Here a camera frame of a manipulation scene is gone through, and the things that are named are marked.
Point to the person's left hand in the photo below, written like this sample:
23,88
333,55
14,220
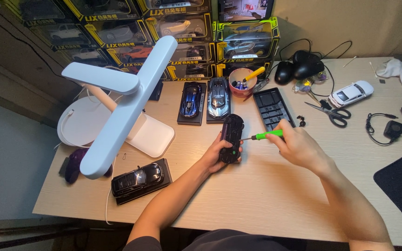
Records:
213,157

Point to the person's right hand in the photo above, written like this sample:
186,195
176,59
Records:
300,148

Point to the dark purple toy car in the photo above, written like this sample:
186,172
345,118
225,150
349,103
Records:
231,134

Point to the black plastic display base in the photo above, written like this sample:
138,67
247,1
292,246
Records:
273,108

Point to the silver toy car on base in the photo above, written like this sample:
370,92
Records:
218,99

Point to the blue toy car on base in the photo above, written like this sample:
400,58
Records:
191,101

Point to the clear iridescent plastic piece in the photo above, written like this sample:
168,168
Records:
309,83

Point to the red cup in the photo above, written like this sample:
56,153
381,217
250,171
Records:
238,90

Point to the white toy car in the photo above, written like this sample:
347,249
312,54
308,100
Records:
351,93

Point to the red clear pen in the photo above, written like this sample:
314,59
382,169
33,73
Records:
259,85

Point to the small black computer mouse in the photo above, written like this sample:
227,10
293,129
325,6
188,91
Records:
284,72

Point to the black toy car on base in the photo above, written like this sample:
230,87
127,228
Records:
139,180

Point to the large black computer mouse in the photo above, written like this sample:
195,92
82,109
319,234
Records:
307,64

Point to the person's dark clothing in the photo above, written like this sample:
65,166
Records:
229,241

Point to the white T-shaped desk lamp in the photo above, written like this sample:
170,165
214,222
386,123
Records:
127,108

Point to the cotton swab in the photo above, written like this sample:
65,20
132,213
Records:
349,61
373,69

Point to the white round disc stand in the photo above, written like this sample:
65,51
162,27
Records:
80,123

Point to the stack of toy car boxes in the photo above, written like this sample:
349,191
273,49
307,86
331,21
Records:
145,35

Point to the purple plastic car shell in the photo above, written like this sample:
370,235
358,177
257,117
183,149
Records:
72,167

